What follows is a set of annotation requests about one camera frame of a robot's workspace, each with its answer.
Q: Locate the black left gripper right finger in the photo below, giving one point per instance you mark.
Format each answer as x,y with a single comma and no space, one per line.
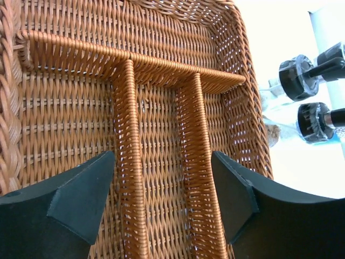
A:
265,219

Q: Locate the black spout bottle brown spice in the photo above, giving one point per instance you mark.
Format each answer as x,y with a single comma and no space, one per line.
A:
313,123

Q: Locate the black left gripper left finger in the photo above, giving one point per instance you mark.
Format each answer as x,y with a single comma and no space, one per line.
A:
58,217

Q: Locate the brown wicker divided basket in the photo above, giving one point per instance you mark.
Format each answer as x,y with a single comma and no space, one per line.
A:
162,84

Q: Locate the black spout bottle white spice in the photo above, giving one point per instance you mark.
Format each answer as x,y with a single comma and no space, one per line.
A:
299,78

